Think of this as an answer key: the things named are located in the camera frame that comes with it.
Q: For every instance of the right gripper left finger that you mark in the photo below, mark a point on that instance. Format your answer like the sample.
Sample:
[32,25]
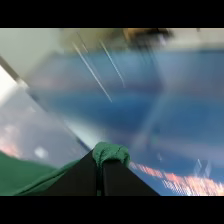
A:
[80,180]

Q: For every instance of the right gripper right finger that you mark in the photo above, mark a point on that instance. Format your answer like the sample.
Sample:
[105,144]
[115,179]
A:
[123,181]

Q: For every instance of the green garment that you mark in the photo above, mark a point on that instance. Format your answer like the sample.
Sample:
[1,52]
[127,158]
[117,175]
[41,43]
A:
[20,173]

